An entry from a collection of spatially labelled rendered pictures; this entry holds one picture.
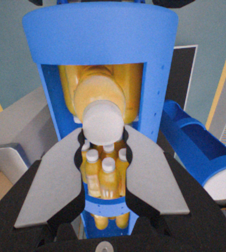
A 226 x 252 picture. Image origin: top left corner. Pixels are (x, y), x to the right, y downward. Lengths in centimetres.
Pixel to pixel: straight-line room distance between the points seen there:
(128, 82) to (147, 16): 13
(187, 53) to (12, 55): 159
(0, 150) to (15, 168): 7
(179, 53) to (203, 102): 74
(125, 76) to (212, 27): 149
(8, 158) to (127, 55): 40
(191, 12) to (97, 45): 147
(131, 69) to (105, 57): 11
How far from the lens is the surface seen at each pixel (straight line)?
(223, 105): 212
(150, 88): 23
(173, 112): 159
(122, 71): 30
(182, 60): 146
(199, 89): 182
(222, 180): 90
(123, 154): 43
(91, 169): 46
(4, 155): 46
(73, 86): 31
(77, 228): 151
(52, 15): 22
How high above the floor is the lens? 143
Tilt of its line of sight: 59 degrees down
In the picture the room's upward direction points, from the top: 174 degrees clockwise
